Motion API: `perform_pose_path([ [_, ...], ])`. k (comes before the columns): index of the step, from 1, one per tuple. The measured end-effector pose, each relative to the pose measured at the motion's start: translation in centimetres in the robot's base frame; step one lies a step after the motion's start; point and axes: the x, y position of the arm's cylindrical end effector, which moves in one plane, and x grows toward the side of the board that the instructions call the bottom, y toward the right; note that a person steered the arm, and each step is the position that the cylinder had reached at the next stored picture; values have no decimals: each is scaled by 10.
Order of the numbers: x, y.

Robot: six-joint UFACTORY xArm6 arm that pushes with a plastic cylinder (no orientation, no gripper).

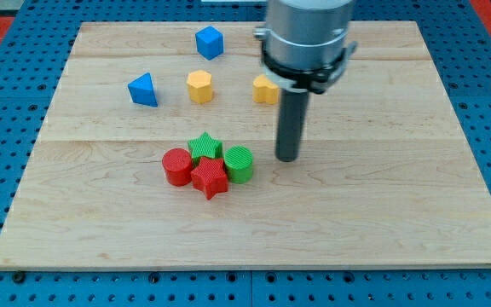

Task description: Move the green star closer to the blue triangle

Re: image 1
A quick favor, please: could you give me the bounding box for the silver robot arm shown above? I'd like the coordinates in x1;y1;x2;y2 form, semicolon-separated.
254;0;357;94

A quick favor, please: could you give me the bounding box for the green star block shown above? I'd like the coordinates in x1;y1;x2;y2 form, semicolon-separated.
188;132;222;166

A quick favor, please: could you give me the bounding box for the red star block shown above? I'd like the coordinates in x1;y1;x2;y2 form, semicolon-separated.
191;156;228;200

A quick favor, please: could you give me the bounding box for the blue triangle block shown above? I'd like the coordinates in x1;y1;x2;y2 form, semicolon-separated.
127;72;158;107

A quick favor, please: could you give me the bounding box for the green cylinder block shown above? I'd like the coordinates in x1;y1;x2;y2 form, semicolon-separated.
223;146;253;184

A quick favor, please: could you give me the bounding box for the yellow heart block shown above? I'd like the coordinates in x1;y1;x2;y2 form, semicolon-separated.
252;74;280;104

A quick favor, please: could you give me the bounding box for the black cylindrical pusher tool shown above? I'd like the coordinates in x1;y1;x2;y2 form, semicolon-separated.
275;90;309;162

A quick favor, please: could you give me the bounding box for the red cylinder block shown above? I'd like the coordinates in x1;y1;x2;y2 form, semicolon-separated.
162;148;193;187

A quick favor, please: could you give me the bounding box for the yellow hexagon block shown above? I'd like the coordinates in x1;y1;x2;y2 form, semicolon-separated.
187;70;213;104

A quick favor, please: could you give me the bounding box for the wooden board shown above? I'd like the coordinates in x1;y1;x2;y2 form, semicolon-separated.
0;21;491;271

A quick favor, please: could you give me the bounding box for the blue cube block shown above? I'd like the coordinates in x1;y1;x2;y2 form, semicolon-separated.
195;26;224;61

